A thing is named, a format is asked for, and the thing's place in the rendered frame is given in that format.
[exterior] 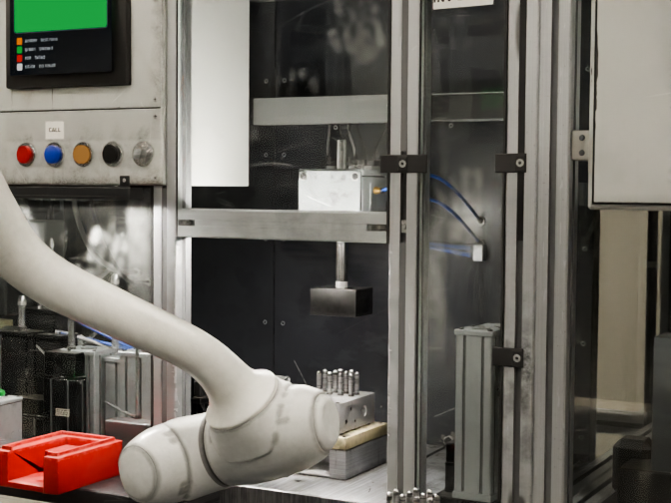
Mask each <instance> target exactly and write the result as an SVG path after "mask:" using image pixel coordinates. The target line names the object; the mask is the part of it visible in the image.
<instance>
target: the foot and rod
mask: <svg viewBox="0 0 671 503"><path fill-rule="evenodd" d="M347 250H348V243H341V242H335V285H324V286H317V287H311V314H314V315H330V316H346V317H359V316H364V315H369V314H372V287H361V286H347Z"/></svg>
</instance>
